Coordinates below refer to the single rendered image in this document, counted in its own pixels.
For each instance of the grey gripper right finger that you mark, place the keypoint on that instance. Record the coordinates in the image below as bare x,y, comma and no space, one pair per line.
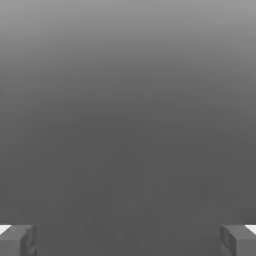
242,242

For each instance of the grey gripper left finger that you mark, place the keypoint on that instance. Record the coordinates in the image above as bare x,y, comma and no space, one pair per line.
14,242

